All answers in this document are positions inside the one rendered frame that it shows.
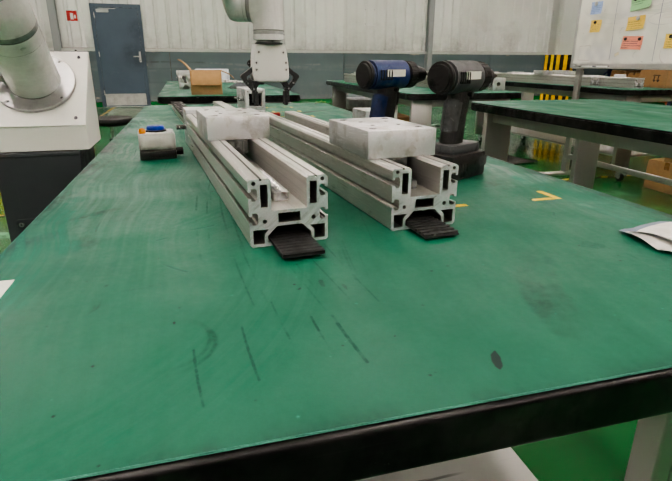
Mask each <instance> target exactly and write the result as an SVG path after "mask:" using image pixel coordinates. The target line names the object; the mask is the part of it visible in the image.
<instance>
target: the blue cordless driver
mask: <svg viewBox="0 0 672 481"><path fill-rule="evenodd" d="M427 75H428V73H427V72H426V70H425V68H423V67H420V66H417V64H416V63H415V62H414V61H403V60H368V61H362V62H361V63H360V64H359V65H358V67H357V70H356V81H357V83H358V85H359V86H360V88H362V89H368V90H376V93H374V95H373V96H372V103H371V109H370V116H369V118H374V117H390V118H394V115H395V107H396V105H398V102H399V95H400V92H398V91H399V89H402V88H411V87H413V86H415V85H416V83H418V82H421V81H423V80H425V78H426V76H427Z"/></svg>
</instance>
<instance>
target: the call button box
mask: <svg viewBox="0 0 672 481"><path fill-rule="evenodd" d="M145 131H146V133H145V134H139V132H138V142H139V149H140V159H141V160H142V161H143V160H160V159H176V158H177V154H184V152H183V147H176V139H175V133H174V131H173V129H163V130H145Z"/></svg>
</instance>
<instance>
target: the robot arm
mask: <svg viewBox="0 0 672 481"><path fill-rule="evenodd" d="M222 3H223V6H224V9H225V12H226V14H227V16H228V18H229V19H230V20H232V21H235V22H252V24H253V40H257V42H255V44H252V49H251V67H250V68H249V69H248V70H246V71H245V72H244V73H243V74H241V75H240V78H241V79H242V81H243V82H244V83H245V85H246V86H247V87H248V88H249V89H250V90H251V91H252V103H254V105H255V106H259V98H258V91H257V87H258V86H259V84H260V82H280V83H281V84H282V86H283V87H284V90H283V104H284V105H288V102H289V101H290V96H289V91H290V90H291V88H292V87H293V86H294V85H295V83H296V81H297V80H298V78H299V75H298V74H297V73H295V72H294V71H293V70H291V69H290V68H289V67H288V58H287V52H286V47H285V45H283V43H280V42H281V41H282V40H284V38H285V34H284V6H283V0H222ZM250 74H251V79H252V80H253V83H252V84H251V83H250V82H249V81H248V79H247V76H248V75H250ZM289 74H290V75H291V76H292V77H293V78H292V80H291V81H290V82H289V83H288V82H287V80H288V79H289ZM75 87H76V78H75V75H74V73H73V70H72V69H71V68H70V66H69V65H68V64H67V63H65V62H64V61H62V60H61V59H59V58H56V57H54V56H51V54H50V51H49V49H48V46H47V44H46V41H45V39H44V36H43V34H42V31H41V29H40V26H39V24H38V21H37V19H36V16H35V14H34V11H33V9H32V6H31V4H30V1H29V0H0V102H1V103H2V104H3V105H4V106H6V107H8V108H10V109H12V110H15V111H19V112H24V113H39V112H45V111H49V110H52V109H54V108H57V107H59V106H60V105H62V104H64V103H65V102H66V101H67V100H68V99H69V98H70V97H71V96H72V94H73V92H74V90H75Z"/></svg>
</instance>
